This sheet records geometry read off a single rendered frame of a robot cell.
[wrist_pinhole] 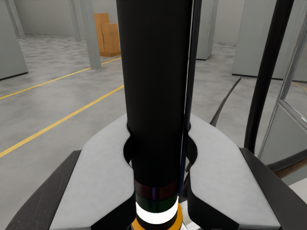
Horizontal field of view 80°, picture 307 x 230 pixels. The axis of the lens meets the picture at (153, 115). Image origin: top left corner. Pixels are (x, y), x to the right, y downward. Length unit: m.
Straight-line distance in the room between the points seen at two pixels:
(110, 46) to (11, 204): 6.86
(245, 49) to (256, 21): 0.66
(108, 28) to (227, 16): 6.90
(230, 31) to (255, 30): 6.77
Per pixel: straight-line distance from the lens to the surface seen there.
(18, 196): 2.37
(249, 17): 5.53
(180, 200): 0.39
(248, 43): 5.58
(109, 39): 8.24
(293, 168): 0.30
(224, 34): 12.30
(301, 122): 1.37
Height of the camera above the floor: 1.55
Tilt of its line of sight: 29 degrees down
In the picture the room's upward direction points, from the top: 1 degrees counter-clockwise
